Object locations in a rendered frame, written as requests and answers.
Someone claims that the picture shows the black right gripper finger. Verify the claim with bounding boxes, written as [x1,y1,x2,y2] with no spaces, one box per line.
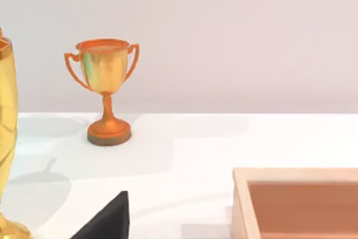
[69,190,130,239]

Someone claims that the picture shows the tall yellow gold trophy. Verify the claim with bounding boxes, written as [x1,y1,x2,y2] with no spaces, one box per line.
[0,27,35,239]

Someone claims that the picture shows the shallow salmon-coloured box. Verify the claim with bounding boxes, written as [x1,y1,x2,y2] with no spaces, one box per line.
[232,167,358,239]

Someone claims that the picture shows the orange gold trophy with handles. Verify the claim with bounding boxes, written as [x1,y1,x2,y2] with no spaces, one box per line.
[64,38,140,147]

